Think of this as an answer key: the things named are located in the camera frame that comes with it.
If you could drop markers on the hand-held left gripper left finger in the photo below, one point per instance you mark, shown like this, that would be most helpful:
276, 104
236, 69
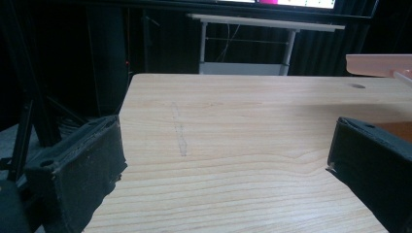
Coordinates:
81, 165

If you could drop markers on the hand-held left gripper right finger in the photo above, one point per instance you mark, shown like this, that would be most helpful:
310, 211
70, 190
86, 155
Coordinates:
372, 161

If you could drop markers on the black metal stand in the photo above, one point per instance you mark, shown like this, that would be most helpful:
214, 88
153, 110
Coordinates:
26, 129

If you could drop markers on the pink plastic tray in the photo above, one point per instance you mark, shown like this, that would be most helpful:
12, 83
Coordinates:
375, 64

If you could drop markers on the dark curtain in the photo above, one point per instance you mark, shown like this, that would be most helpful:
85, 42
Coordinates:
107, 48

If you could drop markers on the monitor screen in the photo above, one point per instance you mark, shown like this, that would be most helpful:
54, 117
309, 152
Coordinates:
291, 2

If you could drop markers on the white metal-legged table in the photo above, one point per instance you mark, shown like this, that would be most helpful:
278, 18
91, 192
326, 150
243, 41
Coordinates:
259, 23

